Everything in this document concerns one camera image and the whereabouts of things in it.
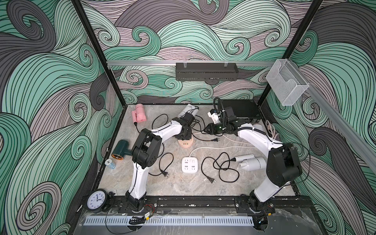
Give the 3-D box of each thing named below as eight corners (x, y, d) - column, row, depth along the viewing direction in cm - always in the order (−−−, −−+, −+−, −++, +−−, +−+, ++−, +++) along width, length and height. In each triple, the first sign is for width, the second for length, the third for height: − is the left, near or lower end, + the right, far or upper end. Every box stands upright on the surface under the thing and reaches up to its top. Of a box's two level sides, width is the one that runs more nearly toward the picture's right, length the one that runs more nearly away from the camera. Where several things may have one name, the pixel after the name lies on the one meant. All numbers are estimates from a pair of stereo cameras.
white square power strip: (181, 173, 86) (181, 171, 83) (181, 159, 92) (181, 156, 89) (198, 173, 86) (198, 171, 83) (197, 159, 92) (197, 156, 89)
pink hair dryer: (133, 123, 109) (131, 120, 106) (133, 108, 119) (131, 105, 116) (146, 121, 111) (145, 117, 108) (145, 106, 121) (144, 103, 118)
